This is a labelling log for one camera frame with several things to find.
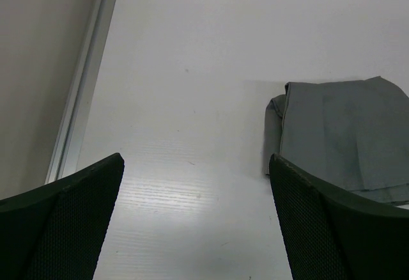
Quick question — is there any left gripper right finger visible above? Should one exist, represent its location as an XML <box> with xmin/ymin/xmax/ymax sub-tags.
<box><xmin>269</xmin><ymin>154</ymin><xmax>408</xmax><ymax>279</ymax></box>

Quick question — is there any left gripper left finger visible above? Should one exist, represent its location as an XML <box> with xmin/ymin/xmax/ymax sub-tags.
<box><xmin>1</xmin><ymin>153</ymin><xmax>125</xmax><ymax>279</ymax></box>

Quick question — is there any grey pleated skirt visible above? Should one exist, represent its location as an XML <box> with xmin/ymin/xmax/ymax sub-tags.
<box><xmin>263</xmin><ymin>77</ymin><xmax>408</xmax><ymax>206</ymax></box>

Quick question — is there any aluminium table edge rail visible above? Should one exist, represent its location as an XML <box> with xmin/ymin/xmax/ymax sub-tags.
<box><xmin>45</xmin><ymin>0</ymin><xmax>116</xmax><ymax>183</ymax></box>

